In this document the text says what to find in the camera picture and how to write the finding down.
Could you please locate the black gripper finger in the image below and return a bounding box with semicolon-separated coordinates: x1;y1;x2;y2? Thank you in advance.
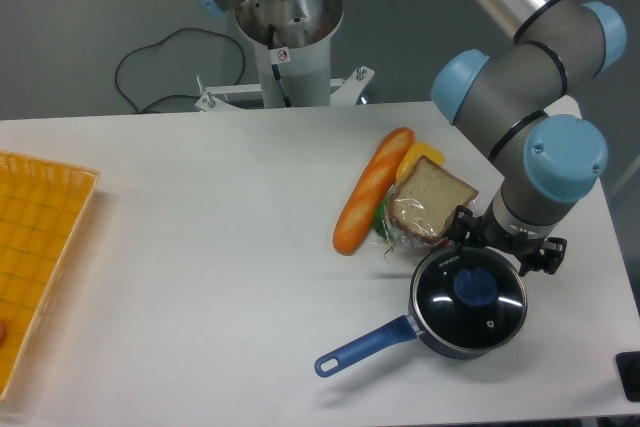
518;237;567;276
441;205;481;245

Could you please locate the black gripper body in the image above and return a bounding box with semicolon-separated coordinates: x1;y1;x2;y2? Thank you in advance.
471;216;544;262

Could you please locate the glass pot lid blue knob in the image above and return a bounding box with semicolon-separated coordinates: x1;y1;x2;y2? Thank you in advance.
409;246;528;359

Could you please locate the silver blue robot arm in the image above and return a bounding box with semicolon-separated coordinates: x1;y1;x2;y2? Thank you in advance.
198;0;627;274

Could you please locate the bagged bread slice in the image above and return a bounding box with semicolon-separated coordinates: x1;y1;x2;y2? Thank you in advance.
379;157;478;252

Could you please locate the green toy vegetable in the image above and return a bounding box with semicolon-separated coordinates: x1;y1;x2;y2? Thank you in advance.
372;202;389;240

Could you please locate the yellow toy bell pepper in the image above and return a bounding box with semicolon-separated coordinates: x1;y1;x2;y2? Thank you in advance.
396;142;445;182

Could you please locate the orange toy baguette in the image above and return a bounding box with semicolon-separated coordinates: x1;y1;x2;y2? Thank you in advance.
332;127;415;256

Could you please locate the black device at edge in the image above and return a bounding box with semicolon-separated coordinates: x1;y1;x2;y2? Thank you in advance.
615;351;640;402

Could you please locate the orange plastic basket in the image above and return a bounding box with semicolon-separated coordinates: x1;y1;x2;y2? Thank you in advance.
1;151;100;400

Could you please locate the blue saucepan with handle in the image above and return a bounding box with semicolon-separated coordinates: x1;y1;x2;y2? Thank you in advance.
314;242;529;379

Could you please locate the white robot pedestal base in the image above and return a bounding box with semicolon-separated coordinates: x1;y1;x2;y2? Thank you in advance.
195;0;375;111

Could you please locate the black floor cable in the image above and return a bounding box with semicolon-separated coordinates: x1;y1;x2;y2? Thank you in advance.
114;27;247;114

